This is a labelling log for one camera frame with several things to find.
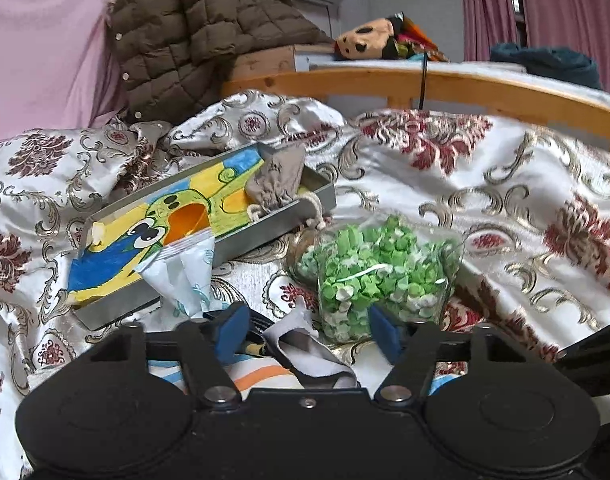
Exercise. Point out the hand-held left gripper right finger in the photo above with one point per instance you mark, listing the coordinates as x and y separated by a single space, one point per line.
385 332

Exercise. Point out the orange spotted plush toy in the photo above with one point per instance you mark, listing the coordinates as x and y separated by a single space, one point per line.
360 42

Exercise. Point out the teal cloth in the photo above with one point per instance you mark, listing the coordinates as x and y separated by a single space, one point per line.
550 62

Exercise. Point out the grey sock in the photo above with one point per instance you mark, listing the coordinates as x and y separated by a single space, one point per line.
315 360

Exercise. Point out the glass jar of green stars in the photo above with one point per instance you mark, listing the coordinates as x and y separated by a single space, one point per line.
305 260

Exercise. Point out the white tissue packet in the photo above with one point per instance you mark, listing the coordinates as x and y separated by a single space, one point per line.
180 275

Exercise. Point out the colourful cloth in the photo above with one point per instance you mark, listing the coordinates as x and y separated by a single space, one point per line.
415 35

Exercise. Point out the pink curtain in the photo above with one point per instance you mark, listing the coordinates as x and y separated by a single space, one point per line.
487 5
575 5

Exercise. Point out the orange blue striped cloth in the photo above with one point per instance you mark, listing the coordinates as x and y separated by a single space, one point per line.
255 377

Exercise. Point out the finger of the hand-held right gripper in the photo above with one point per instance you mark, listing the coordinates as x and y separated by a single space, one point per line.
592 355

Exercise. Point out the floral satin blanket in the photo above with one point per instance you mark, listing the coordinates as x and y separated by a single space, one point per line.
485 185

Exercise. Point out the jar of green paper stars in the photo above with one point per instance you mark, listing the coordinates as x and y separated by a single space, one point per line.
385 270

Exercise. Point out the brown puffer jacket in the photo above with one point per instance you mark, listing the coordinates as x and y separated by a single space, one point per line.
185 35

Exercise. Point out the painted metal tray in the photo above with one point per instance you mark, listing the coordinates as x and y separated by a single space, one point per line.
135 240

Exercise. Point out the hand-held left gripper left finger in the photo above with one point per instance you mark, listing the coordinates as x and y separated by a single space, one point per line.
232 331

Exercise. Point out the pink sheet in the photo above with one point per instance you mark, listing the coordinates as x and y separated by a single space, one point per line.
45 35

